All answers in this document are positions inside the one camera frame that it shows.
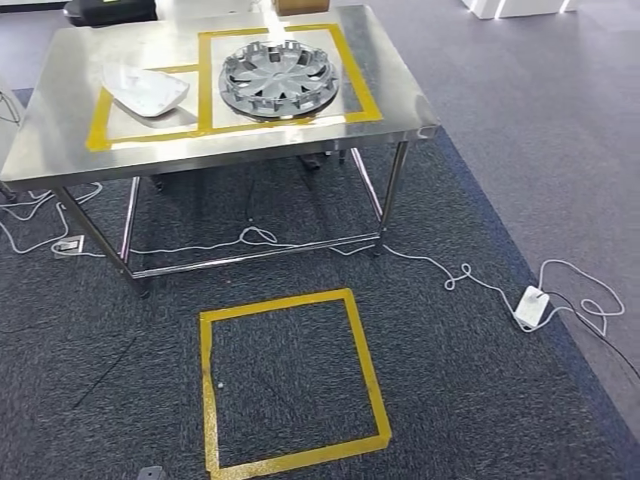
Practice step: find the white curved plastic panel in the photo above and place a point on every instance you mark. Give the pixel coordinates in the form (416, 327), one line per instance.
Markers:
(145, 89)

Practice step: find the stainless steel workbench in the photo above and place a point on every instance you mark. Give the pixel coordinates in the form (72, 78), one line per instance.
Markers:
(395, 99)

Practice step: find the yellow tape on workbench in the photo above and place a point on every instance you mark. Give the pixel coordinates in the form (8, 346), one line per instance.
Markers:
(205, 86)

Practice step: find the yellow floor tape outline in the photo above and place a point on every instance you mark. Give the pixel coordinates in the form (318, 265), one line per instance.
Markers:
(367, 371)

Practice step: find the grey plastic wheel cover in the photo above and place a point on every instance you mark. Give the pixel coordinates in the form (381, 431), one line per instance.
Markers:
(280, 79)

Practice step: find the brown cardboard box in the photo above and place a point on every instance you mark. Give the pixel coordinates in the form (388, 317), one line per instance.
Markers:
(300, 6)

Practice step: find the white power strip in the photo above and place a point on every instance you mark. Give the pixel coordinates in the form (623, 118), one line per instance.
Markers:
(530, 306)

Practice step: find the metal floor socket plate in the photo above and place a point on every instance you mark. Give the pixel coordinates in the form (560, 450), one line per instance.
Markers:
(67, 246)

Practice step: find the white display plinth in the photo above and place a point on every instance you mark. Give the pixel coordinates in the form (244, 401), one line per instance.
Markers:
(520, 6)

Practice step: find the black zip case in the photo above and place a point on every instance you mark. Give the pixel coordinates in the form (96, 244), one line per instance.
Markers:
(110, 12)

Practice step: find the white panel board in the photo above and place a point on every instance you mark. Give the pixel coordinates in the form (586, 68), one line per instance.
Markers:
(7, 136)

